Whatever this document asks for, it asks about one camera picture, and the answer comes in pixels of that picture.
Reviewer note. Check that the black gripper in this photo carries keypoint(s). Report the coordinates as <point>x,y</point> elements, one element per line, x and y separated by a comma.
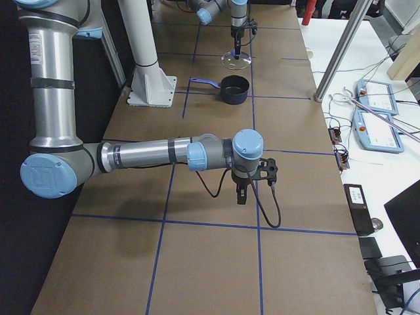
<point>237,33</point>
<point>239,180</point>

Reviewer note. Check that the glass pot lid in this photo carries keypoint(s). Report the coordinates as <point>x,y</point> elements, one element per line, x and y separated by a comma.
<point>233,61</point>

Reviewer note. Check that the dark blue saucepan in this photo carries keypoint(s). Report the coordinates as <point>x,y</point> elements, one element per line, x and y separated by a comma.
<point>233,88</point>

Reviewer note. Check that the red cylinder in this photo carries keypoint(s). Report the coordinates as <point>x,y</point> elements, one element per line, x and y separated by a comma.
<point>309,10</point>

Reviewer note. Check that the white mounting pillar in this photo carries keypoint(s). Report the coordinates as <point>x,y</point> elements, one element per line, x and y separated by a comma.
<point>150,85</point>

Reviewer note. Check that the orange connector board lower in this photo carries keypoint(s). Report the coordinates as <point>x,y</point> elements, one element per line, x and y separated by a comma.
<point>341,156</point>

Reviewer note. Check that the orange connector board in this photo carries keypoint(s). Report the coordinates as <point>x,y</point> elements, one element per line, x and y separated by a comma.
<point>335,135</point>
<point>341,156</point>

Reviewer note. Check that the orange connector board upper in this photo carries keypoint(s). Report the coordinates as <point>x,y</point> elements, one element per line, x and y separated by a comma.
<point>335,135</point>

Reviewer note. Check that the black power adapter box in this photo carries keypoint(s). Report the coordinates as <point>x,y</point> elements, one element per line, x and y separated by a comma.
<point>358,209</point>

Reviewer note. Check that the metal reach stick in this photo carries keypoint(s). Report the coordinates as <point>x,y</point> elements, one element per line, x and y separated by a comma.
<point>383,119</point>

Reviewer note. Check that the lower teach pendant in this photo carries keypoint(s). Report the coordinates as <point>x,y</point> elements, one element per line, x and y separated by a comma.
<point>374,134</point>

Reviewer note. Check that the teach pendant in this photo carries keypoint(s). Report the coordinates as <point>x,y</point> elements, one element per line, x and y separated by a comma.
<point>374,134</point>
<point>377,95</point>

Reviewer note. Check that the upper teach pendant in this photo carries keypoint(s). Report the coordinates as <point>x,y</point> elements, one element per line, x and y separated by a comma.
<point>377,95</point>

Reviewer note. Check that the black monitor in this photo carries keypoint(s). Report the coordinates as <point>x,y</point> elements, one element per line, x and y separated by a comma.
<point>403,212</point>

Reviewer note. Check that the black desk stand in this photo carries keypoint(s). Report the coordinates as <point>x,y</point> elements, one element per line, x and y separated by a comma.
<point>396,282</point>

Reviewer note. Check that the aluminium frame post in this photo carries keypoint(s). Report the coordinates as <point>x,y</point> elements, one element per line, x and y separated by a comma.
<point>348,34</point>

